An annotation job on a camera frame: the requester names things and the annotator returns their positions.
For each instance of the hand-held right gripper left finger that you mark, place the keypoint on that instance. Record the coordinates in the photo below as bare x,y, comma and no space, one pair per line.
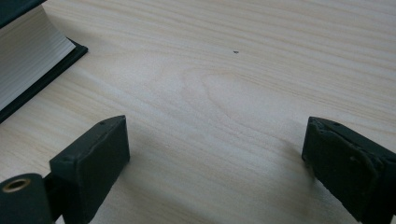
93,168

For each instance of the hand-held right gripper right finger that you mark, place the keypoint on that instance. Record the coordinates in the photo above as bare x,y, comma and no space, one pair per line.
348,165

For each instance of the black book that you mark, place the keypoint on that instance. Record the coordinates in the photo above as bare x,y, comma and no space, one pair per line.
25,56

